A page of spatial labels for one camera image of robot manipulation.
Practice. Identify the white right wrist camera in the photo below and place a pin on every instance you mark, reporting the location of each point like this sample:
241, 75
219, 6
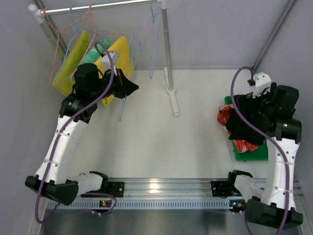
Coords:
261, 83

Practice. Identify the red white patterned trousers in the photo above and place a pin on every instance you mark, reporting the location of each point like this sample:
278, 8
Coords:
223, 116

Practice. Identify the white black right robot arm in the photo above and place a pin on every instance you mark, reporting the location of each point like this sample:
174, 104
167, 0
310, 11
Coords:
270, 116

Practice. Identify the green plastic tray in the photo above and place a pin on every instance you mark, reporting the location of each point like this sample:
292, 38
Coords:
259, 154

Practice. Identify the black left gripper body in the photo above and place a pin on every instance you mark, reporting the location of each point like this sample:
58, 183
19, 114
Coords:
120, 83

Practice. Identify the pink wire hanger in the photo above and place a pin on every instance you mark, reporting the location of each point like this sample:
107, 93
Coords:
90, 37
57, 41

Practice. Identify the grey slotted cable duct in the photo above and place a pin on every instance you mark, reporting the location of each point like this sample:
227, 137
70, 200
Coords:
145, 204

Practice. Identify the olive yellow trousers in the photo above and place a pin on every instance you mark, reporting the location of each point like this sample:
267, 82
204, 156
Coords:
61, 80

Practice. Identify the blue wire hanger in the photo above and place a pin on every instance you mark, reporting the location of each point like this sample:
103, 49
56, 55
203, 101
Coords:
156, 14
129, 73
90, 27

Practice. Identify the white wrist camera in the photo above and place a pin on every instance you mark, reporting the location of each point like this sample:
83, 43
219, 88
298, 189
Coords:
106, 63
261, 83

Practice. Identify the aluminium mounting rail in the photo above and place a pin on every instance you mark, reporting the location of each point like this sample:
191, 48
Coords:
156, 187

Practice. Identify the green white patterned trousers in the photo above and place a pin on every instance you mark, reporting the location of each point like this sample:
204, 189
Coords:
92, 55

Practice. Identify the silver white clothes rack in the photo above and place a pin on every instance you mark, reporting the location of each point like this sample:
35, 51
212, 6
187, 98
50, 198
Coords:
171, 90

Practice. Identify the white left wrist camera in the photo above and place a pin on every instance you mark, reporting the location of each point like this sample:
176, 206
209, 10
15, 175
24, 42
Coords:
106, 63

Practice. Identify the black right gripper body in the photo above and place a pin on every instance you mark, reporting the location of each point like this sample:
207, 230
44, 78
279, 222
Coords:
247, 120

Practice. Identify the black trousers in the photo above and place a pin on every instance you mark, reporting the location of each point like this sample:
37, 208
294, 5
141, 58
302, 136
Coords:
241, 131

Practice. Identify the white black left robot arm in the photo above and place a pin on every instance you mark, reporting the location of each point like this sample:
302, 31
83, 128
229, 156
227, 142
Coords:
74, 115

